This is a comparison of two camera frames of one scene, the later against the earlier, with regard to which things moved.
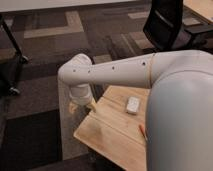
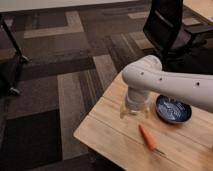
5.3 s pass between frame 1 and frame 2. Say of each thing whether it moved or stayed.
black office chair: stayed
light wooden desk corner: stayed
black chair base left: stayed
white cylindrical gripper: moved
